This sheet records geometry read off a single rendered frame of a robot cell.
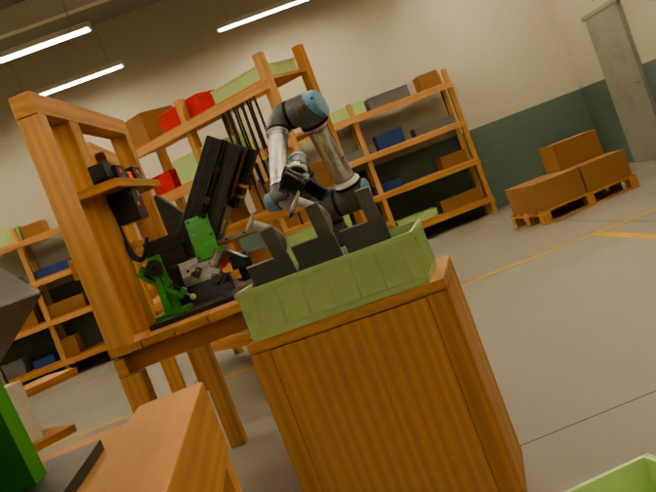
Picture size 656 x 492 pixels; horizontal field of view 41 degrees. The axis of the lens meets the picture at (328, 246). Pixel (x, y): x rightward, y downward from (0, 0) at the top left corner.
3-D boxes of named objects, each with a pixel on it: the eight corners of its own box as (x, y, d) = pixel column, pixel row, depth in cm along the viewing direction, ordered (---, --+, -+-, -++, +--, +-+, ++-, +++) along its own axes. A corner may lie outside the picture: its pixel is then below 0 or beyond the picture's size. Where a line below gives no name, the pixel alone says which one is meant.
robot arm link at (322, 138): (346, 207, 365) (285, 96, 342) (378, 195, 360) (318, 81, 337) (342, 222, 355) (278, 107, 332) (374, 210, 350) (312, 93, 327)
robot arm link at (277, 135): (257, 105, 343) (259, 204, 315) (281, 95, 339) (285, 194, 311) (272, 122, 351) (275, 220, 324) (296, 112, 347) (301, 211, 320)
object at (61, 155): (191, 296, 491) (129, 135, 486) (129, 344, 343) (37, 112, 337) (177, 302, 492) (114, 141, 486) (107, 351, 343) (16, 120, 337)
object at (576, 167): (601, 191, 1027) (581, 132, 1023) (639, 185, 949) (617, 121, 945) (513, 227, 1003) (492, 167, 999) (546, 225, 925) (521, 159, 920)
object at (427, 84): (499, 211, 1250) (445, 64, 1237) (294, 290, 1230) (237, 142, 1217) (489, 212, 1304) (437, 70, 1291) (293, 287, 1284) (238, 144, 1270)
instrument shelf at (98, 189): (161, 185, 458) (158, 179, 458) (118, 185, 368) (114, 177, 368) (117, 202, 459) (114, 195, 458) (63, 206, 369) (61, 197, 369)
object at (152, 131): (363, 344, 649) (248, 41, 634) (191, 375, 813) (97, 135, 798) (406, 318, 687) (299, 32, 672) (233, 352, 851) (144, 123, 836)
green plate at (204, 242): (225, 256, 409) (211, 215, 413) (221, 253, 401) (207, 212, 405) (202, 265, 409) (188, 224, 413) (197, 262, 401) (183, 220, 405)
